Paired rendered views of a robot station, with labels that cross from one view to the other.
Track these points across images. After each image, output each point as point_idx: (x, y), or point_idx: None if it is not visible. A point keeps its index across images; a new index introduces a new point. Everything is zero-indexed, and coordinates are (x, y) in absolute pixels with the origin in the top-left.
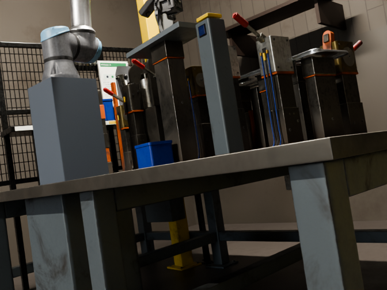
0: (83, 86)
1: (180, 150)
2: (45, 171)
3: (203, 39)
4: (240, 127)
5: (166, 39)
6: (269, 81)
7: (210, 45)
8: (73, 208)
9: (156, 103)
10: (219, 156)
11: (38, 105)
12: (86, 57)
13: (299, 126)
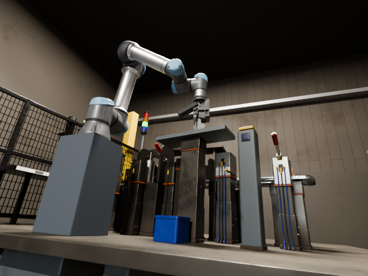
0: (113, 149)
1: (195, 229)
2: (46, 217)
3: (245, 143)
4: (264, 223)
5: (200, 136)
6: (283, 190)
7: (253, 149)
8: (70, 271)
9: (159, 181)
10: None
11: (67, 152)
12: (116, 130)
13: (298, 232)
